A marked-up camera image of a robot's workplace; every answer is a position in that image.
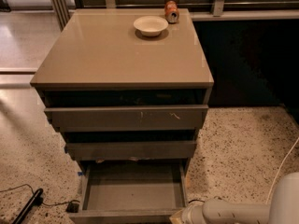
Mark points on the grey middle drawer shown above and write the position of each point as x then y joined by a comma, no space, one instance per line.
131,150

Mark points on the grey drawer cabinet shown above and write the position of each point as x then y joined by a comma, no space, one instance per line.
101,60

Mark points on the white bowl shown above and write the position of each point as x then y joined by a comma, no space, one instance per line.
150,26

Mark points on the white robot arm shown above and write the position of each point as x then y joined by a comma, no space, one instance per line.
284,208

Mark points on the grey drawer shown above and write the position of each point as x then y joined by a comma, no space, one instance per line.
127,118
131,150
131,193

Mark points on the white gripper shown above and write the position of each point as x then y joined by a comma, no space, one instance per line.
191,214

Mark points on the grey top drawer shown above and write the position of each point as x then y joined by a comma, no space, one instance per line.
127,118

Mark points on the black power adapter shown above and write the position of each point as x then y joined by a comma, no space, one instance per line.
72,207

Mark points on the grey bottom drawer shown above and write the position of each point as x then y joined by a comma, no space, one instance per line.
131,193

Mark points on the black bar on floor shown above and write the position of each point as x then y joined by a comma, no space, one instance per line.
35,200

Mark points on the orange soda can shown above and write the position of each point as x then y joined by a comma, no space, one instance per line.
171,12

